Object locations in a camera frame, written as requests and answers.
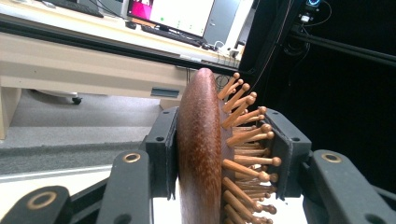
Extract black slanted frame bar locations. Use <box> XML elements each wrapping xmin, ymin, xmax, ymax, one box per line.
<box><xmin>289</xmin><ymin>31</ymin><xmax>396</xmax><ymax>63</ymax></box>

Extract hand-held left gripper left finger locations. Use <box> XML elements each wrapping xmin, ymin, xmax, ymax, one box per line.
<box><xmin>144</xmin><ymin>106</ymin><xmax>180</xmax><ymax>201</ymax></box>

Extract grey desk label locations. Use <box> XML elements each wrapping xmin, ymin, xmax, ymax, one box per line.
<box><xmin>150</xmin><ymin>87</ymin><xmax>181</xmax><ymax>99</ymax></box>

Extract brown wooden hairbrush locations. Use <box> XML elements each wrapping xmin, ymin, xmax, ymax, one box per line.
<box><xmin>176</xmin><ymin>67</ymin><xmax>283</xmax><ymax>224</ymax></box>

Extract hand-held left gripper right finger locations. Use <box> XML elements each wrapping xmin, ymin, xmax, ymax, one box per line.
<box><xmin>262</xmin><ymin>107</ymin><xmax>313</xmax><ymax>201</ymax></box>

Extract black keyboard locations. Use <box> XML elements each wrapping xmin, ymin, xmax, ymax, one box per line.
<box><xmin>140</xmin><ymin>24</ymin><xmax>205</xmax><ymax>48</ymax></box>
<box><xmin>43</xmin><ymin>0</ymin><xmax>105</xmax><ymax>19</ymax></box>

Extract grey computer case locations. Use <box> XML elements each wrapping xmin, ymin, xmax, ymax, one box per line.
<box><xmin>203</xmin><ymin>0</ymin><xmax>243</xmax><ymax>47</ymax></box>

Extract black horizontal frame bar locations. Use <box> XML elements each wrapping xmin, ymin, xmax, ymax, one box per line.
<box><xmin>0</xmin><ymin>18</ymin><xmax>247</xmax><ymax>77</ymax></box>

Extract light wooden desk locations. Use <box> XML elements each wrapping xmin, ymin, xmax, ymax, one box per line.
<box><xmin>0</xmin><ymin>4</ymin><xmax>242</xmax><ymax>141</ymax></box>

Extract black curtain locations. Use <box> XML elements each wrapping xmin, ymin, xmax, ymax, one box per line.
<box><xmin>237</xmin><ymin>0</ymin><xmax>396</xmax><ymax>194</ymax></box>

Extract white chair base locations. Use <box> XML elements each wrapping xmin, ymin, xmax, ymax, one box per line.
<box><xmin>30</xmin><ymin>89</ymin><xmax>79</xmax><ymax>99</ymax></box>

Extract black camera with blue ring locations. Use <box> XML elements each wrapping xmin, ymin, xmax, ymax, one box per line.
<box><xmin>298</xmin><ymin>0</ymin><xmax>322</xmax><ymax>24</ymax></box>

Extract computer monitor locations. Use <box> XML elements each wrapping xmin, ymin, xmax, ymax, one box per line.
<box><xmin>125</xmin><ymin>0</ymin><xmax>217</xmax><ymax>39</ymax></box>

